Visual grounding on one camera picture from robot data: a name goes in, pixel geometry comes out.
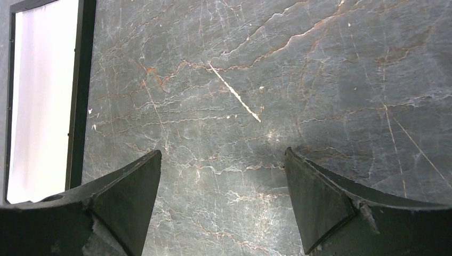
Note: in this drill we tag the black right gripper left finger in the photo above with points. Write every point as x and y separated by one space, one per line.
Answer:
106 216

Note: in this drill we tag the cat photo print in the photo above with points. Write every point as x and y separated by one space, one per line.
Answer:
44 55

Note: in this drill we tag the black picture frame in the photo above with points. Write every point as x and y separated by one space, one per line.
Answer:
80 89

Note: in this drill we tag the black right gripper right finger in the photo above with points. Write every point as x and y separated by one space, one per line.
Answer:
337 216

